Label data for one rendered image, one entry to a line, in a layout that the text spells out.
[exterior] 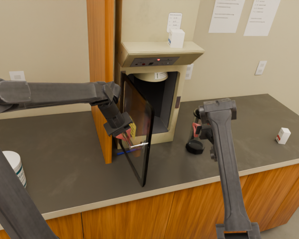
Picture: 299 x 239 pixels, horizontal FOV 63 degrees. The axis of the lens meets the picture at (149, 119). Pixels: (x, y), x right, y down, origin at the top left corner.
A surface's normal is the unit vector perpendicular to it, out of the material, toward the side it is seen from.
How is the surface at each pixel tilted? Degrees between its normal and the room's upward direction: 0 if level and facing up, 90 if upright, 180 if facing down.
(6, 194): 64
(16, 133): 0
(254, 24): 90
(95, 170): 0
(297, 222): 0
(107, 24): 90
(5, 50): 90
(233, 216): 47
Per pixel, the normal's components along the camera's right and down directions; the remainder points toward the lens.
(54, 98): 0.93, -0.12
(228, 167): -0.27, -0.22
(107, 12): 0.33, 0.56
